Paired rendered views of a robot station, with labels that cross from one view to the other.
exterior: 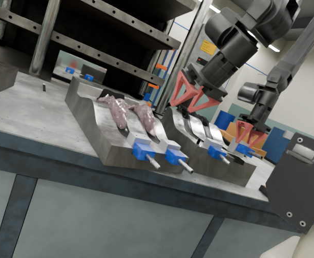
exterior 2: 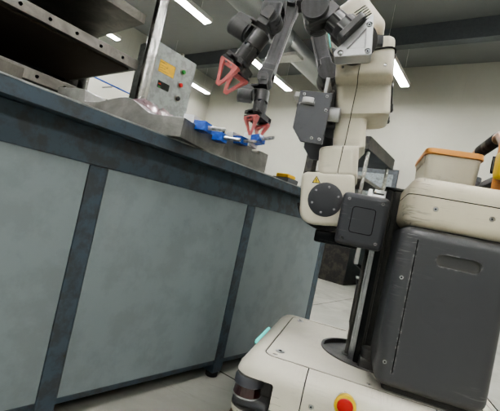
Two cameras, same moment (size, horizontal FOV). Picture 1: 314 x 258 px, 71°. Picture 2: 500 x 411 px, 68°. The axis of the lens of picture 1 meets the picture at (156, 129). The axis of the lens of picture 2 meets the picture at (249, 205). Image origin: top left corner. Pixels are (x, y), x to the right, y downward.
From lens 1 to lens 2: 0.75 m
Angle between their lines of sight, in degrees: 32
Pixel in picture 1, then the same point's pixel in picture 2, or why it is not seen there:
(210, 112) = not seen: hidden behind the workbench
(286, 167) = (302, 112)
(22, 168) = (95, 156)
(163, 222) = (211, 215)
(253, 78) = not seen: hidden behind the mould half
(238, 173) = (257, 161)
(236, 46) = (258, 36)
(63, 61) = not seen: outside the picture
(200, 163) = (229, 152)
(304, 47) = (277, 51)
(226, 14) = (242, 16)
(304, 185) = (313, 118)
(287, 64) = (269, 64)
